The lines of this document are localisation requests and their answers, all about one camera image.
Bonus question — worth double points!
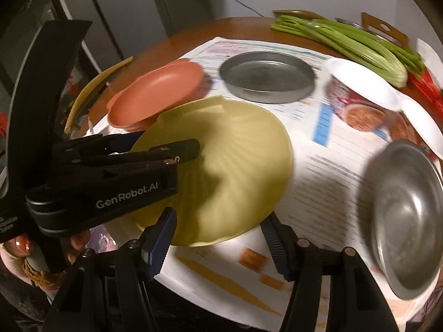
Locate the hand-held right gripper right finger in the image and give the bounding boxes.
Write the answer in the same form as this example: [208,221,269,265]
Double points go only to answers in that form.
[260,212,402,332]

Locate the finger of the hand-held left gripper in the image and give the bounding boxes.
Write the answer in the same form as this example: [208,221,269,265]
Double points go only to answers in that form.
[74,139,201,180]
[52,132,145,162]

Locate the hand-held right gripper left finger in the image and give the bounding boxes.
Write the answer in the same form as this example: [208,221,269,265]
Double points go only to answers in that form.
[43,207,179,332]

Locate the yellow plastic plate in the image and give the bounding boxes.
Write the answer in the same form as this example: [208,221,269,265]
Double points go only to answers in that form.
[130,95,294,248]

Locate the orange plastic plate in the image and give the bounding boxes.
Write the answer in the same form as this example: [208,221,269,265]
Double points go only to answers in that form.
[107,59,205,133]

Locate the round metal pan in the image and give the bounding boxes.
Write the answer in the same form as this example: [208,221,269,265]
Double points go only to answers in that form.
[219,50,316,104]

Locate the stainless steel bowl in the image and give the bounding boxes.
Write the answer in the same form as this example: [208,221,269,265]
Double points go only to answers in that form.
[358,139,443,301]

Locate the red paper noodle bowl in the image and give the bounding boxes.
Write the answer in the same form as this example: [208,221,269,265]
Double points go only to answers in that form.
[325,58,404,133]
[388,95,443,161]

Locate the person's left forearm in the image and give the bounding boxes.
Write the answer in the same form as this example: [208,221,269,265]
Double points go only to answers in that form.
[0,254,68,332]

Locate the person's left hand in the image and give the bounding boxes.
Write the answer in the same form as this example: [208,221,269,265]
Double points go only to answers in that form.
[0,230,91,264]

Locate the pink floral cloth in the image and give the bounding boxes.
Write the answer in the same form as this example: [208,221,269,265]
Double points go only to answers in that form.
[85,225,120,255]

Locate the yellow wooden chair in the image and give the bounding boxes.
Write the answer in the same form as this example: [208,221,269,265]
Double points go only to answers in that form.
[64,56,134,134]

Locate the printed exam worksheet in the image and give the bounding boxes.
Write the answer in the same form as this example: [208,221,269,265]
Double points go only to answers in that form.
[154,235,347,332]
[88,36,442,284]

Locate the dark cabinet with red decals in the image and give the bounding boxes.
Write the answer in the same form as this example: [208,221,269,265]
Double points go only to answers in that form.
[0,0,104,139]

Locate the grey refrigerator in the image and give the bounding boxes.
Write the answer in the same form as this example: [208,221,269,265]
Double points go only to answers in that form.
[52,0,181,73]

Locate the celery bunch with root end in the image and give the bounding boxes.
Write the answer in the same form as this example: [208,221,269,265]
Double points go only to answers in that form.
[270,14,409,89]

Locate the metal basin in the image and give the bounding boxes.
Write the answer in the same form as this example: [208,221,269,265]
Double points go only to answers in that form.
[334,17,378,36]

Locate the red tissue pack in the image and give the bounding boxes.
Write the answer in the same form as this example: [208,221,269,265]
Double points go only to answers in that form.
[406,38,443,111]

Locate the wooden chair with cutout backrest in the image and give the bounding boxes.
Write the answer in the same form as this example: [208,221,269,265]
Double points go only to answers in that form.
[361,12,409,44]

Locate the leafy celery stalks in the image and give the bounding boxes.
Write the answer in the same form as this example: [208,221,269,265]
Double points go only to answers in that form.
[311,19,426,73]

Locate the brown braided bracelet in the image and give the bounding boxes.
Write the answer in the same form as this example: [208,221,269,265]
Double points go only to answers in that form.
[21,258,68,289]

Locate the wall cable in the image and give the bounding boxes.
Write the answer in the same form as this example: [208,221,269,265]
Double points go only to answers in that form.
[207,0,265,19]

